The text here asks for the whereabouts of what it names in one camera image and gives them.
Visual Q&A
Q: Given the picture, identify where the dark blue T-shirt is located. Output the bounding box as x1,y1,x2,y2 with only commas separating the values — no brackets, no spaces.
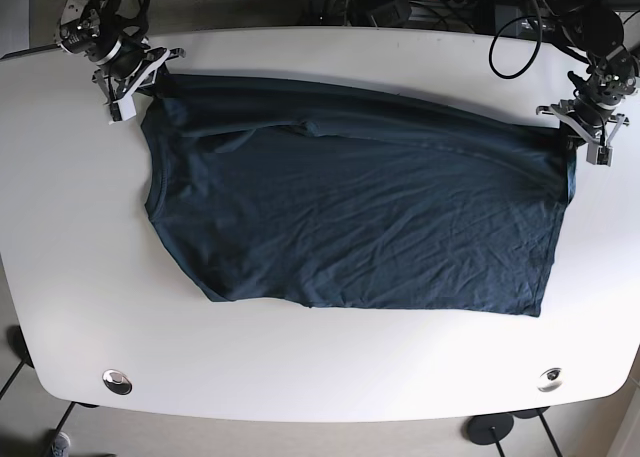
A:
141,75,576,317

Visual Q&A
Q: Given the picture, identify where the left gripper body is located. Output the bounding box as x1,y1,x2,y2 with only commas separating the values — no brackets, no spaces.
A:
536,46,639,152

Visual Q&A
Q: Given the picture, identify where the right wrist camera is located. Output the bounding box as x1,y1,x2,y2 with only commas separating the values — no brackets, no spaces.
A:
107,98,137,124

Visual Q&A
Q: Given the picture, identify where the black round stand base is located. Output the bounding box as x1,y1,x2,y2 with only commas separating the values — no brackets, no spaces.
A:
464,413,514,446

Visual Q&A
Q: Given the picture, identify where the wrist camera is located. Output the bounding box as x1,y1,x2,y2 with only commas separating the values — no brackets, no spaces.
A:
107,98,137,124
586,143,613,167

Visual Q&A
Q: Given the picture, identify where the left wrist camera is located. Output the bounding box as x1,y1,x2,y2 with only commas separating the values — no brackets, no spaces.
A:
586,143,613,167

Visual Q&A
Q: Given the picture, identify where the black power adapter box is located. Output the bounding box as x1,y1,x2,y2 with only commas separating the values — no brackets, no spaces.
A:
494,4,529,38

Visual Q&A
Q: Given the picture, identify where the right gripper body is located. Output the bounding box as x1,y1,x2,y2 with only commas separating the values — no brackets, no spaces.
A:
55,0,185,104

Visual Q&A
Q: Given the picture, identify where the left grey shoe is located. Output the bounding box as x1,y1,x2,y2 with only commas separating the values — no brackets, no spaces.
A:
47,432,71,457

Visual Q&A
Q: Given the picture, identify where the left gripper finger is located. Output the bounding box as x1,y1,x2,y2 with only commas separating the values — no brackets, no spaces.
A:
562,126,580,151

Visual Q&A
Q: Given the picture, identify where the right silver table grommet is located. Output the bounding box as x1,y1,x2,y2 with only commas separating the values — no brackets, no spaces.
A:
536,367,564,393

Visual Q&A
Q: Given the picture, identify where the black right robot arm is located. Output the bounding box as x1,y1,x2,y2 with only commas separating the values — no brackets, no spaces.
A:
54,0,185,121

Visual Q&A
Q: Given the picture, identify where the silver table grommet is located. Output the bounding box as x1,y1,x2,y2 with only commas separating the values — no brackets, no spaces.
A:
536,367,564,393
102,369,133,396

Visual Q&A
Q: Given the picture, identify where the left silver table grommet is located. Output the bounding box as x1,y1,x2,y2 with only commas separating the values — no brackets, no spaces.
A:
102,369,133,396

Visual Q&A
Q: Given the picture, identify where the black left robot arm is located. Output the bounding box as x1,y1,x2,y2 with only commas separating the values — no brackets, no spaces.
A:
488,0,639,166

